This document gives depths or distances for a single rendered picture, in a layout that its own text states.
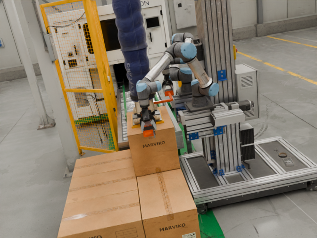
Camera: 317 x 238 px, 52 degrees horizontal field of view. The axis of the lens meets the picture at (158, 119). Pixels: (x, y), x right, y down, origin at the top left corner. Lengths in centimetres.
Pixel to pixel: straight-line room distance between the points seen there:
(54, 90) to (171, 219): 230
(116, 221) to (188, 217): 51
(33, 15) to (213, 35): 204
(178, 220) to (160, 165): 61
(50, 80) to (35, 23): 65
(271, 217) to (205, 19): 184
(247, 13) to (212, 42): 1002
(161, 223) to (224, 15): 176
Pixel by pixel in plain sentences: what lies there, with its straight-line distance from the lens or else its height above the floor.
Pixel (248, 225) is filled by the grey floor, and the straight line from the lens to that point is 309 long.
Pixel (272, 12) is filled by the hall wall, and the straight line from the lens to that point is 1331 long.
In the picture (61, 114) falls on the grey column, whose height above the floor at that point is 81.
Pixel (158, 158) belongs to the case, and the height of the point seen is 68.
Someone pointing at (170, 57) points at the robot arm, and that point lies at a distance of 254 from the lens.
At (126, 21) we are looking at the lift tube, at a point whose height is 183.
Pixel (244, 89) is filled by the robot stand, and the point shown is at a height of 107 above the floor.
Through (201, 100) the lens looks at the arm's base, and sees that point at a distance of 280.
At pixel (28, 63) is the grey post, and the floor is 123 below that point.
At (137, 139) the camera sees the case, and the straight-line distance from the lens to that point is 272.
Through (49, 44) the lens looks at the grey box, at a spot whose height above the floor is 167.
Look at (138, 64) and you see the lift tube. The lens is 275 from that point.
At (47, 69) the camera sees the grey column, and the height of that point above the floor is 138.
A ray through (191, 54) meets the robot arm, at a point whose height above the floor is 154.
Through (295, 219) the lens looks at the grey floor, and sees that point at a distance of 318.
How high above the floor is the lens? 198
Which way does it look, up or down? 21 degrees down
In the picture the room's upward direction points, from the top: 9 degrees counter-clockwise
